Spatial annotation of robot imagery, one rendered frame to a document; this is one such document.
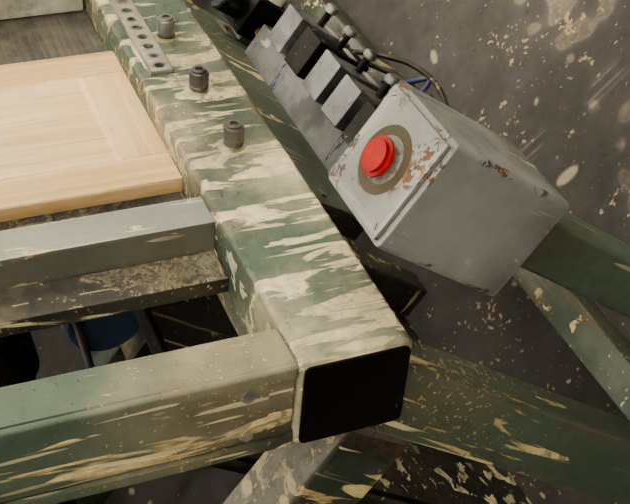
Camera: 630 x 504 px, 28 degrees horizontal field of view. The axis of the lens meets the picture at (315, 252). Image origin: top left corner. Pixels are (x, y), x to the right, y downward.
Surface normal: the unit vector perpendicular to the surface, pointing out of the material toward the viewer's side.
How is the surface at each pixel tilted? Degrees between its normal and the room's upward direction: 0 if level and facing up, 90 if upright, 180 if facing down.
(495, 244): 90
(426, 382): 90
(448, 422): 90
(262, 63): 0
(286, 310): 55
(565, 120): 0
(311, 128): 0
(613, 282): 90
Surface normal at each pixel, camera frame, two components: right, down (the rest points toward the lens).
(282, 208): 0.07, -0.79
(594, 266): 0.37, 0.59
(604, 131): -0.72, -0.29
